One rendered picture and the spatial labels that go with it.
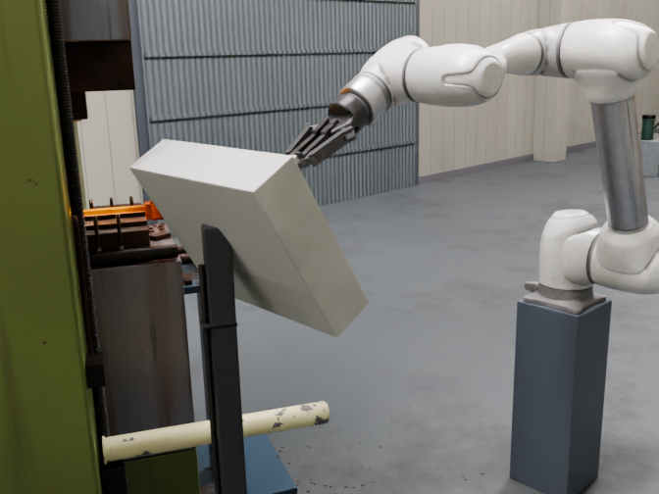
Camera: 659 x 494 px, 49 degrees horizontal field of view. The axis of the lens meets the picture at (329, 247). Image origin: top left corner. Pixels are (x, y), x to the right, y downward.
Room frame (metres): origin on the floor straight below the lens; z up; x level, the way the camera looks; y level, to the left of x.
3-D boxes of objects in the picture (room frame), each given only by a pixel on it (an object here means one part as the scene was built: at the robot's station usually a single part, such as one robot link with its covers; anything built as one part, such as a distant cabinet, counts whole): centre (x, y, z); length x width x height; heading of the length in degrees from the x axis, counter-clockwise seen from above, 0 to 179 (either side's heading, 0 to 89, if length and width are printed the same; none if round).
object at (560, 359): (2.03, -0.70, 0.30); 0.20 x 0.20 x 0.60; 43
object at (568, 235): (2.03, -0.71, 0.77); 0.18 x 0.16 x 0.22; 42
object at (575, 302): (2.05, -0.69, 0.63); 0.22 x 0.18 x 0.06; 43
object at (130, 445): (1.28, 0.22, 0.62); 0.44 x 0.05 x 0.05; 107
